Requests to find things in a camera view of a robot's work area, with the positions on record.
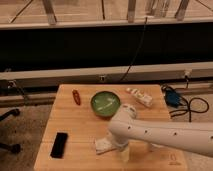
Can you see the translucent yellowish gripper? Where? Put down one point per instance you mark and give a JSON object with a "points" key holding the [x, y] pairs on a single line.
{"points": [[124, 153]]}

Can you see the white sponge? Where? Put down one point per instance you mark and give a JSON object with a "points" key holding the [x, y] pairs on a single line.
{"points": [[103, 145]]}

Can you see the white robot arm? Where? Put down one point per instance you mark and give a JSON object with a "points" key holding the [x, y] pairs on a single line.
{"points": [[193, 137]]}

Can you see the green ceramic bowl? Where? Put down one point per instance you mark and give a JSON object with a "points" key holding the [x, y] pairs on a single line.
{"points": [[105, 103]]}

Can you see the white paper cup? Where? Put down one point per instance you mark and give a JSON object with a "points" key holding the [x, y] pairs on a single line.
{"points": [[150, 147]]}

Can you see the wooden table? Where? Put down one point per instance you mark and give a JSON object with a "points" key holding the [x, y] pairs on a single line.
{"points": [[84, 127]]}

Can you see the black rectangular block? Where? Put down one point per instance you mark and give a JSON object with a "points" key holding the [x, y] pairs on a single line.
{"points": [[59, 145]]}

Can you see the blue power adapter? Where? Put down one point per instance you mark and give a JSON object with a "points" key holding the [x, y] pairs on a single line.
{"points": [[172, 99]]}

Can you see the red chili pepper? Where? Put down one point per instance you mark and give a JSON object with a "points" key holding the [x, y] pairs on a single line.
{"points": [[76, 97]]}

